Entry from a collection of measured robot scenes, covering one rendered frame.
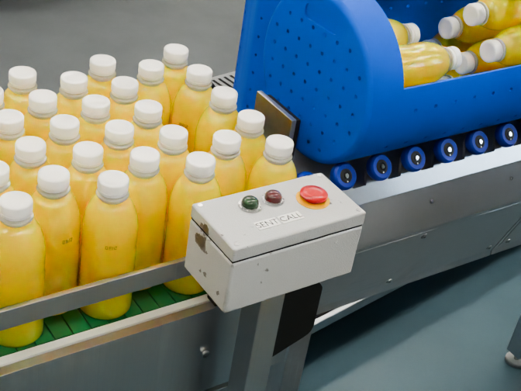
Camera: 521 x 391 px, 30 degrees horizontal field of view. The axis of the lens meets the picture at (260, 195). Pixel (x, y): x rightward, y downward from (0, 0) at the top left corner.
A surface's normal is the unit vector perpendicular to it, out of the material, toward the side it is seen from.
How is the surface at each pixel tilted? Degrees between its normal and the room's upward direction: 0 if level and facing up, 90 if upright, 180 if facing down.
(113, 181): 0
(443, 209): 71
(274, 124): 90
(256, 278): 90
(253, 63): 90
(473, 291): 0
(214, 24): 0
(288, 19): 90
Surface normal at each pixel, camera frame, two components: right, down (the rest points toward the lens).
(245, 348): -0.83, 0.21
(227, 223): 0.15, -0.82
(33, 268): 0.77, 0.44
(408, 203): 0.56, 0.23
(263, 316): 0.55, 0.53
